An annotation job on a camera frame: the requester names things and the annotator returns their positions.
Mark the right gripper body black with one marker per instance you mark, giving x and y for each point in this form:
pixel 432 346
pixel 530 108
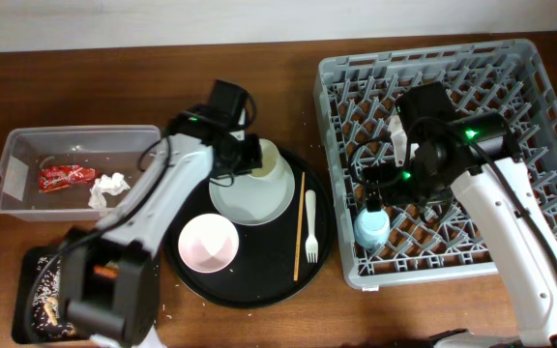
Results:
pixel 411 185

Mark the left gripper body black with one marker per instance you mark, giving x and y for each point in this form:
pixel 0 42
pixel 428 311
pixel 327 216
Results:
pixel 249 158

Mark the light blue plastic cup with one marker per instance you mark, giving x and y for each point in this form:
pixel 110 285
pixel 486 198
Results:
pixel 371 229

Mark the cream plastic cup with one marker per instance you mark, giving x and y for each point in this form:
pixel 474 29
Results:
pixel 273 164

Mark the light grey round plate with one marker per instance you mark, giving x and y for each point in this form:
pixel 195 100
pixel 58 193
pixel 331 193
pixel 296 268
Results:
pixel 252 201

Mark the single wooden chopstick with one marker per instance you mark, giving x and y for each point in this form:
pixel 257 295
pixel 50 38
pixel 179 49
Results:
pixel 299 227

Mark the pink bowl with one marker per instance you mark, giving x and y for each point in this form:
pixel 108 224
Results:
pixel 208 243

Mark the white paper napkin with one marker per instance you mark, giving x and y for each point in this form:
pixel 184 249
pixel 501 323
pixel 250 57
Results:
pixel 112 185

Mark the orange carrot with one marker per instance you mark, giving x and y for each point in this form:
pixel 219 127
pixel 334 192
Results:
pixel 105 271

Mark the food scraps and rice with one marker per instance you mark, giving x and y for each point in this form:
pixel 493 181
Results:
pixel 47 324

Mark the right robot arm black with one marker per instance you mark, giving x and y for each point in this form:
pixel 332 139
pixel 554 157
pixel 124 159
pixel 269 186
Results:
pixel 476 161

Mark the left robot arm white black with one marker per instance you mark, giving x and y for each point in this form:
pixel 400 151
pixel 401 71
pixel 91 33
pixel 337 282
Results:
pixel 144 216

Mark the grey plastic dishwasher rack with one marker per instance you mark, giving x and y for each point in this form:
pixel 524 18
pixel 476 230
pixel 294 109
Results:
pixel 354 99

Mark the clear plastic waste bin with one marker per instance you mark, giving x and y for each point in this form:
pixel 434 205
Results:
pixel 107 149

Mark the black rectangular waste tray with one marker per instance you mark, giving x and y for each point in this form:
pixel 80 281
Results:
pixel 22 290

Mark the white plastic fork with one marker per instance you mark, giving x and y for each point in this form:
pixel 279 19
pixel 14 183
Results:
pixel 311 241

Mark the round black serving tray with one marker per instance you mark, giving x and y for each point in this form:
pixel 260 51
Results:
pixel 261 273

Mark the red snack wrapper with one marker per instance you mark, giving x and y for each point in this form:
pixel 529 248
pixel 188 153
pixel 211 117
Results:
pixel 63 176

